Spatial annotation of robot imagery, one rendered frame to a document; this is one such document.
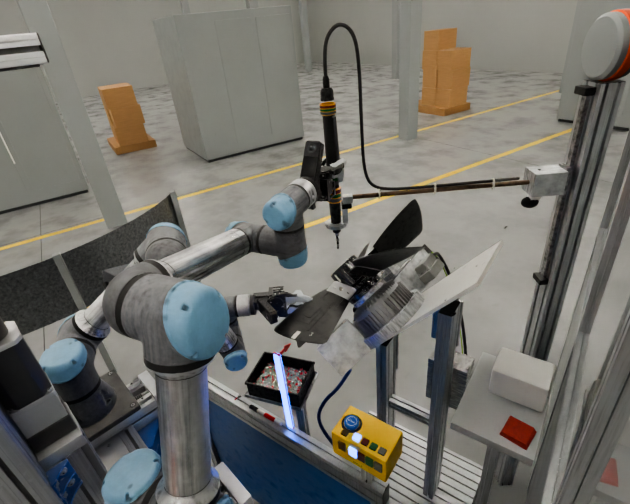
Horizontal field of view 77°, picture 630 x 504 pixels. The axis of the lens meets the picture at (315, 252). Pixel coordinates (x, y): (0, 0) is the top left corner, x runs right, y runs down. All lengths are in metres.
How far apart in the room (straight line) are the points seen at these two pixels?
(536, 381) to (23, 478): 1.34
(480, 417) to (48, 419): 1.19
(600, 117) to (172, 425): 1.24
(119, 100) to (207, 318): 8.52
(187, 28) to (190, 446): 6.72
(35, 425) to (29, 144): 6.12
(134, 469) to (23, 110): 6.29
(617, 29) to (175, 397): 1.23
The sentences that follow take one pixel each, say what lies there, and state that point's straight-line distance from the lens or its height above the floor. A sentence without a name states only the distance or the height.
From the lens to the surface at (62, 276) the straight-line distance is 2.80.
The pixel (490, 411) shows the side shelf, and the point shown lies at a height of 0.86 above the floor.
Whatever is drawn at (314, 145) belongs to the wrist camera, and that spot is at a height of 1.73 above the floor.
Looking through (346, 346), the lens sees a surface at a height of 1.01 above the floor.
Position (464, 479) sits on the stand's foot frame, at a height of 0.08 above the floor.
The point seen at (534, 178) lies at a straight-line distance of 1.32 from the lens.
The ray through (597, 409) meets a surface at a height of 1.53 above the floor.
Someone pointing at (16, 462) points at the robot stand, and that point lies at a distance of 1.02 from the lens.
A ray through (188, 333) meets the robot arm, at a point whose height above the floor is 1.62.
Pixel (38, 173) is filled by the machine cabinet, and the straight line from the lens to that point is 7.10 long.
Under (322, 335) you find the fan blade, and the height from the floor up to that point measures 1.19.
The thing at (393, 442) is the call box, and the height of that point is 1.07.
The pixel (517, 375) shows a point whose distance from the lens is 1.48.
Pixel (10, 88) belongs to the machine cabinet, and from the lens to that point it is 6.93.
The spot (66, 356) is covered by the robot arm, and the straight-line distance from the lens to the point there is 1.33.
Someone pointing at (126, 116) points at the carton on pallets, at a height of 0.69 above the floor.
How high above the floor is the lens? 2.01
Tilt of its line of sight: 30 degrees down
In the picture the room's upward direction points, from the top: 6 degrees counter-clockwise
